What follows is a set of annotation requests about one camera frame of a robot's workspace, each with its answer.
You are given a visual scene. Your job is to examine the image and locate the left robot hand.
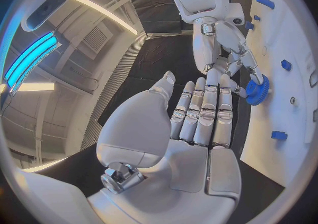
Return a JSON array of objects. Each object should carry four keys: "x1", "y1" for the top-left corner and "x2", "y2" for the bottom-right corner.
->
[{"x1": 86, "y1": 68, "x2": 243, "y2": 224}]

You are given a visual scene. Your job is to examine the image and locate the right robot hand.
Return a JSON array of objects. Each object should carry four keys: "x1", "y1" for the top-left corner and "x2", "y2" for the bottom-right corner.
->
[{"x1": 192, "y1": 17, "x2": 265, "y2": 99}]

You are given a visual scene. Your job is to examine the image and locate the blue gear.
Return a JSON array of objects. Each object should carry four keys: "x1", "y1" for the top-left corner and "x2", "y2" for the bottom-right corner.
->
[{"x1": 245, "y1": 74, "x2": 270, "y2": 106}]

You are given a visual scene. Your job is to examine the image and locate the white task board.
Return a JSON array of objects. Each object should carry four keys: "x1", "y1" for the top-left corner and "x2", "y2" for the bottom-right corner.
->
[{"x1": 239, "y1": 0, "x2": 318, "y2": 189}]

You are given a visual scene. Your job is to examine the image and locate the long blue block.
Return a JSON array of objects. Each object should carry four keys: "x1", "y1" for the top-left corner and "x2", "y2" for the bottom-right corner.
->
[{"x1": 255, "y1": 0, "x2": 276, "y2": 10}]

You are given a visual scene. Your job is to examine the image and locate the blue plug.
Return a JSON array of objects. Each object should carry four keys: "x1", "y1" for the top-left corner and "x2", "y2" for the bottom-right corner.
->
[{"x1": 280, "y1": 59, "x2": 293, "y2": 72}]

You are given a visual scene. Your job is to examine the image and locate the glowing light bar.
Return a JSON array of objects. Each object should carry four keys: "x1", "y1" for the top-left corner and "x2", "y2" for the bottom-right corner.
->
[{"x1": 3, "y1": 30, "x2": 63, "y2": 97}]

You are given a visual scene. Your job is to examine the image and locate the white robot head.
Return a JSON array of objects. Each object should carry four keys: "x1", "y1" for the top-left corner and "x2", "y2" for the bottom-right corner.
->
[{"x1": 20, "y1": 0, "x2": 73, "y2": 33}]

